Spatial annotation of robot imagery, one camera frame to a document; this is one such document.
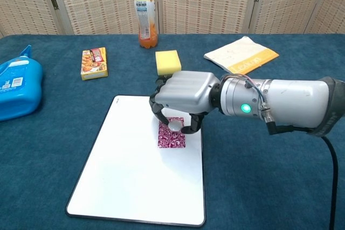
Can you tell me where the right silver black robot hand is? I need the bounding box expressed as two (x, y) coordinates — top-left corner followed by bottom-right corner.
(149, 70), (220, 135)

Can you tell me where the pink patterned card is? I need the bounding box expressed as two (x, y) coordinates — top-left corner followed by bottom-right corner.
(157, 116), (187, 149)

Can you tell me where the yellow sponge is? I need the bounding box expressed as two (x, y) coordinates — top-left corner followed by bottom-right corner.
(155, 50), (182, 76)

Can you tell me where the cream and orange notebook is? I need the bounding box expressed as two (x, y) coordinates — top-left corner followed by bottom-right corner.
(203, 36), (280, 75)

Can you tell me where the orange drink plastic bottle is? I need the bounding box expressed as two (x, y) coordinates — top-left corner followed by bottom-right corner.
(134, 0), (159, 50)

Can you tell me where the yellow curry food box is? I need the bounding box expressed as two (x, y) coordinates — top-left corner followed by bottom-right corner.
(80, 47), (109, 81)

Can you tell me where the white magnetic board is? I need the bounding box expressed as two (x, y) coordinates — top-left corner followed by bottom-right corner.
(65, 95), (206, 227)

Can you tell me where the dark blue table cloth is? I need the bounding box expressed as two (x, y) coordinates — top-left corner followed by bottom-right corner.
(0, 33), (345, 230)

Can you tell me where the bamboo folding screen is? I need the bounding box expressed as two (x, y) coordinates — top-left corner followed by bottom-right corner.
(0, 0), (345, 36)

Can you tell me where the blue detergent pump bottle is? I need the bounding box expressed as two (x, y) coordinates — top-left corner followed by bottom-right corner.
(0, 45), (44, 122)

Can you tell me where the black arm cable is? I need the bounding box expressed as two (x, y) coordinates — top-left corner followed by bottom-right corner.
(266, 122), (339, 230)

